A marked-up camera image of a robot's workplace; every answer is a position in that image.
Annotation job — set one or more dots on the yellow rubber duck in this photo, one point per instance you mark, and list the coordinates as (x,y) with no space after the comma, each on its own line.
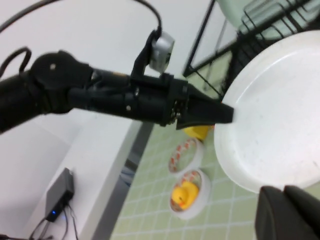
(183,195)

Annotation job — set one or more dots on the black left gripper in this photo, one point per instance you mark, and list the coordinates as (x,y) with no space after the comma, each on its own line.
(155,100)

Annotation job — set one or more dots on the white double-sided tape roll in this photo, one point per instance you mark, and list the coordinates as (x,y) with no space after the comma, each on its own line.
(200,207)
(197,160)

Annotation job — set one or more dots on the mint green plate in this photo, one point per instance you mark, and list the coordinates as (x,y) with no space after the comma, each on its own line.
(230,10)

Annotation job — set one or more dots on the yellow cube block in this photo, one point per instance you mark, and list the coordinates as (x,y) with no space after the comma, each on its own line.
(196,131)

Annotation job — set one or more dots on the white round plate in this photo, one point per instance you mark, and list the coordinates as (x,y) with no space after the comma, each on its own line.
(275,112)

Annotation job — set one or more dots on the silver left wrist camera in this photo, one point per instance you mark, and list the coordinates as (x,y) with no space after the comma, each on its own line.
(160,52)

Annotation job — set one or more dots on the green checked tablecloth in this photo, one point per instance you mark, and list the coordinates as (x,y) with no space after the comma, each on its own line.
(150,200)

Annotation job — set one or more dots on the white side cabinet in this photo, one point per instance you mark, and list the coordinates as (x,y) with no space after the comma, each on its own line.
(87,162)

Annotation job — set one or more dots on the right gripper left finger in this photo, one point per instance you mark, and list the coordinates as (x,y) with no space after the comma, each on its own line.
(275,217)

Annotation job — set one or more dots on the black electronics box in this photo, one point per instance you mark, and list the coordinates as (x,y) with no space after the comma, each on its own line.
(58,192)

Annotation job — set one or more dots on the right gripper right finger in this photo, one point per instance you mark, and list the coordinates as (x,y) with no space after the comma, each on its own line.
(307,210)

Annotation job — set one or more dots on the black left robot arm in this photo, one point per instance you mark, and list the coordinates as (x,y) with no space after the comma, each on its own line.
(50,82)

